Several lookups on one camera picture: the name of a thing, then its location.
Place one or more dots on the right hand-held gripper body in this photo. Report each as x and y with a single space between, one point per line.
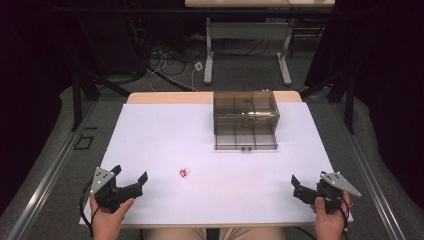
333 186

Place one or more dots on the white desk with metal frame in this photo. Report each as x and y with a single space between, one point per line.
246 30

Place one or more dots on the white power adapter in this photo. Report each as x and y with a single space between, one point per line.
198 66

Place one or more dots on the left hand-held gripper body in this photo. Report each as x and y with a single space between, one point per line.
103 191

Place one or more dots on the aluminium rail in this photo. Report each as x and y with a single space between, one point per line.
50 173
373 180

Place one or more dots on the person's right hand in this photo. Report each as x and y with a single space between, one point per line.
328 223

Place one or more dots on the small red and white item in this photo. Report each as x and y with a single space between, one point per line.
184 172

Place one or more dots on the person's left hand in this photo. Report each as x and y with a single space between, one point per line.
106 221

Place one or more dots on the person's legs in beige pants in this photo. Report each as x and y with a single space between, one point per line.
243 234

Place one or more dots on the black metal stand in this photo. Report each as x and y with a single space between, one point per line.
349 103
77 100

